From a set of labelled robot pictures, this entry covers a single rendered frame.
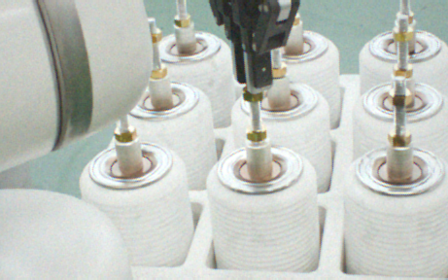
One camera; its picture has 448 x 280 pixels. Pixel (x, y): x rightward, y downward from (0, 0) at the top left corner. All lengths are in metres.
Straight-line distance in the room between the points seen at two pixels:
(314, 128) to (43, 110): 0.64
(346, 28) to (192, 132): 0.77
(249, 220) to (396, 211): 0.12
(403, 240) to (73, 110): 0.54
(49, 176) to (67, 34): 1.07
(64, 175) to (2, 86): 1.07
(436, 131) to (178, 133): 0.24
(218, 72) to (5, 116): 0.76
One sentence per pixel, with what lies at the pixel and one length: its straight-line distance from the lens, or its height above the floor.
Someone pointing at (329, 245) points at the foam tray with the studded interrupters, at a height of 0.18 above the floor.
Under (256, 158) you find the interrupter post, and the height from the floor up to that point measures 0.27.
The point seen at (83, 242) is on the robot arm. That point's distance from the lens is 0.34.
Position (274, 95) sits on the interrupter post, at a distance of 0.91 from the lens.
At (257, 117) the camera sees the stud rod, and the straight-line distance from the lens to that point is 0.79.
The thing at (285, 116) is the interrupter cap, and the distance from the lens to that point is 0.89.
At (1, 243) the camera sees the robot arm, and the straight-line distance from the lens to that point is 0.33.
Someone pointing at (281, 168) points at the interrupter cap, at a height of 0.25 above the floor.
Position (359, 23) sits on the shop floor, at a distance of 1.68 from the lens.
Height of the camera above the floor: 0.70
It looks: 31 degrees down
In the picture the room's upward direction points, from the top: 6 degrees counter-clockwise
